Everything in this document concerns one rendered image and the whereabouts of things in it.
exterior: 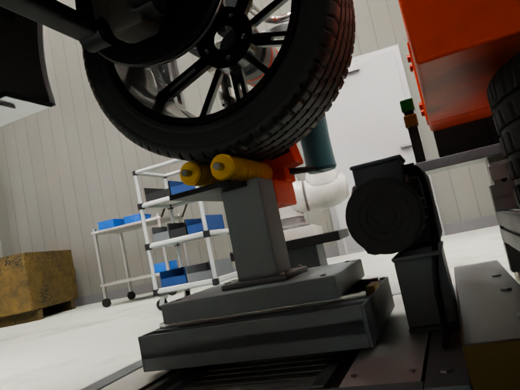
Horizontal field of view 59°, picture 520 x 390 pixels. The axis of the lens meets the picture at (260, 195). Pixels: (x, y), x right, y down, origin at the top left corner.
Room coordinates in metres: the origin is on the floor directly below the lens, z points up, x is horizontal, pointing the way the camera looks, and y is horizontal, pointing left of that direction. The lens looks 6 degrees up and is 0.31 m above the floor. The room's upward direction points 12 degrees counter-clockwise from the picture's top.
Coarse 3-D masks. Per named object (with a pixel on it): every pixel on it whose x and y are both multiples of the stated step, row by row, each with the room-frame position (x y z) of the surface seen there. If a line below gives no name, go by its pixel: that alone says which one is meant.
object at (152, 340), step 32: (352, 288) 1.11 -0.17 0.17; (384, 288) 1.09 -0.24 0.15; (224, 320) 1.01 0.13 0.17; (256, 320) 0.92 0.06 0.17; (288, 320) 0.90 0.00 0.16; (320, 320) 0.88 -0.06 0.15; (352, 320) 0.86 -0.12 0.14; (384, 320) 1.00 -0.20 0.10; (160, 352) 1.01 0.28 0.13; (192, 352) 0.98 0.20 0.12; (224, 352) 0.95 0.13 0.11; (256, 352) 0.93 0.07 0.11; (288, 352) 0.90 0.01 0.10; (320, 352) 0.88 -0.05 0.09
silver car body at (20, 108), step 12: (0, 12) 0.70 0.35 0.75; (12, 12) 0.72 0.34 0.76; (0, 96) 1.01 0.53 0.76; (12, 96) 1.10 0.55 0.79; (24, 96) 1.10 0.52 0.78; (0, 108) 1.04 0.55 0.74; (12, 108) 1.05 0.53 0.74; (24, 108) 1.07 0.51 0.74; (36, 108) 1.08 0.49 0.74; (0, 120) 1.11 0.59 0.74; (12, 120) 1.13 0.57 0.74
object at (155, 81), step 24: (240, 0) 1.15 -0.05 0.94; (288, 0) 1.13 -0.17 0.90; (216, 24) 1.15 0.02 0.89; (240, 24) 1.13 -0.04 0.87; (216, 48) 1.16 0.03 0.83; (240, 48) 1.13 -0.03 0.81; (288, 48) 0.93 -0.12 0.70; (120, 72) 1.09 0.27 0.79; (144, 72) 1.20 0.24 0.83; (192, 72) 1.23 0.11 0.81; (216, 72) 1.19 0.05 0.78; (240, 72) 1.17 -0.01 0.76; (264, 72) 1.15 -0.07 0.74; (144, 96) 1.13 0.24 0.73; (168, 96) 1.25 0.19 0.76; (240, 96) 1.18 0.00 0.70; (168, 120) 1.04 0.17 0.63; (192, 120) 1.02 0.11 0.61; (216, 120) 1.00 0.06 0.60
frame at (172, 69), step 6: (174, 60) 1.36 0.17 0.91; (162, 66) 1.32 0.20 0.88; (168, 66) 1.32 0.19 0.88; (174, 66) 1.36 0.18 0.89; (162, 72) 1.34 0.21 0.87; (168, 72) 1.32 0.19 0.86; (174, 72) 1.36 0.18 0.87; (168, 78) 1.32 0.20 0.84; (174, 78) 1.36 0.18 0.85; (180, 96) 1.36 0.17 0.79; (174, 102) 1.32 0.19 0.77; (180, 102) 1.36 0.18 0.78; (180, 108) 1.33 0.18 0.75; (186, 114) 1.31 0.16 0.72; (192, 114) 1.36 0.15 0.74
